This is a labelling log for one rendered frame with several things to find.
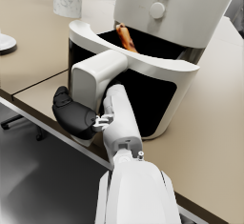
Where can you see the air fryer drawer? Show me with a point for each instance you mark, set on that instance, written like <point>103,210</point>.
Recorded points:
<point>105,72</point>

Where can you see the browned chicken drumstick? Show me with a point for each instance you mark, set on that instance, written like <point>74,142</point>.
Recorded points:
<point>126,38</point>

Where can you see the pale air fryer body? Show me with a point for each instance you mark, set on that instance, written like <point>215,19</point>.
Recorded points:
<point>178,10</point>

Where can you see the black office chair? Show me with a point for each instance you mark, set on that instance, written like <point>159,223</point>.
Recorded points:
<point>19,124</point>

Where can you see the white plate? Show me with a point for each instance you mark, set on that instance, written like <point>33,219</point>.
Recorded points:
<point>5,43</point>

